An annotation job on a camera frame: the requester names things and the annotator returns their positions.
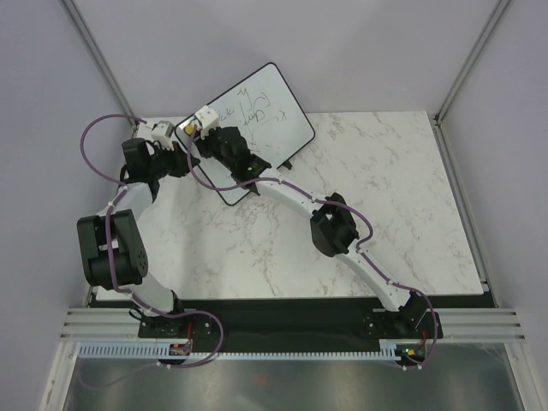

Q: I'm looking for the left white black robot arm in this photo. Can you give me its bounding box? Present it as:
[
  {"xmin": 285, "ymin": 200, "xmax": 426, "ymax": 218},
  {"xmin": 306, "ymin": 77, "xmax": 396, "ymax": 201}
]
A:
[{"xmin": 77, "ymin": 138, "xmax": 200, "ymax": 337}]

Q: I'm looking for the aluminium corner post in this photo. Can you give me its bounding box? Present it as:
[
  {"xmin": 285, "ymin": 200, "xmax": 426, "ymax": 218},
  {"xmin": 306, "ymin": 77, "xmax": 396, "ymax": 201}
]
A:
[
  {"xmin": 59, "ymin": 0, "xmax": 134, "ymax": 116},
  {"xmin": 432, "ymin": 0, "xmax": 513, "ymax": 125}
]

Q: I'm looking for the aluminium rail frame front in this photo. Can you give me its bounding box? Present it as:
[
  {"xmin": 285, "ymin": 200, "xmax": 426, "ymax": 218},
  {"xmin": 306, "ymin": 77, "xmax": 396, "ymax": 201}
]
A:
[{"xmin": 60, "ymin": 308, "xmax": 525, "ymax": 343}]

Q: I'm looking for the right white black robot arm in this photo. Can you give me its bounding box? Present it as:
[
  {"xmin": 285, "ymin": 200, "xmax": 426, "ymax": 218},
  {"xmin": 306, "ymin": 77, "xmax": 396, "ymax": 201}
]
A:
[{"xmin": 183, "ymin": 121, "xmax": 438, "ymax": 337}]

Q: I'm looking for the left aluminium corner post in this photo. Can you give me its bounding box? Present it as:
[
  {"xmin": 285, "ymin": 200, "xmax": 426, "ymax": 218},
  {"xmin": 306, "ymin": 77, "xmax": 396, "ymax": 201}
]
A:
[{"xmin": 59, "ymin": 0, "xmax": 134, "ymax": 116}]

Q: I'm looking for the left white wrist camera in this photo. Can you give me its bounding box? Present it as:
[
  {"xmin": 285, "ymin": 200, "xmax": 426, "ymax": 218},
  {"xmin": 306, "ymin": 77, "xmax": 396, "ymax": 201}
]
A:
[{"xmin": 151, "ymin": 121, "xmax": 174, "ymax": 141}]

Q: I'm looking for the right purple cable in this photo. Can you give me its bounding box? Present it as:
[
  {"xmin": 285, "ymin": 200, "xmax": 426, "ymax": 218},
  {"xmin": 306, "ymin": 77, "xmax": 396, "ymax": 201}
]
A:
[{"xmin": 187, "ymin": 128, "xmax": 442, "ymax": 372}]

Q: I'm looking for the right aluminium corner post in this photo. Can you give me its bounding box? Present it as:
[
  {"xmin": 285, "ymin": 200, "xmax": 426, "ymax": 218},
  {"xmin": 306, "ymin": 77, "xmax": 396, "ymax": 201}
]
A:
[{"xmin": 432, "ymin": 0, "xmax": 513, "ymax": 125}]

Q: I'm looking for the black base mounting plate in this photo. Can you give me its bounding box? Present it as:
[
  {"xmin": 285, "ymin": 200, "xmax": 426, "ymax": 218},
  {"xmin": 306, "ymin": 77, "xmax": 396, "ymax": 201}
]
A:
[{"xmin": 129, "ymin": 297, "xmax": 444, "ymax": 353}]

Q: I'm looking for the white whiteboard black frame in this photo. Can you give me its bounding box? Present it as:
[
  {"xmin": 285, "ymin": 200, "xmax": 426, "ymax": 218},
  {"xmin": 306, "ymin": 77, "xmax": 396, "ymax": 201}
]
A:
[{"xmin": 174, "ymin": 62, "xmax": 317, "ymax": 206}]

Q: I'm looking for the white slotted cable duct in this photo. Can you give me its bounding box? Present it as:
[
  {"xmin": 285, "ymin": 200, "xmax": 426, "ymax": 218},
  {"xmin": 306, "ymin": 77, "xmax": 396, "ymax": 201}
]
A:
[{"xmin": 77, "ymin": 339, "xmax": 401, "ymax": 361}]

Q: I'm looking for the yellow black whiteboard eraser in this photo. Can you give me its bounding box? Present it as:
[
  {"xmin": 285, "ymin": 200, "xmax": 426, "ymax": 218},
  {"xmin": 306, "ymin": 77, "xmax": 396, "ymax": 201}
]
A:
[{"xmin": 182, "ymin": 122, "xmax": 199, "ymax": 136}]

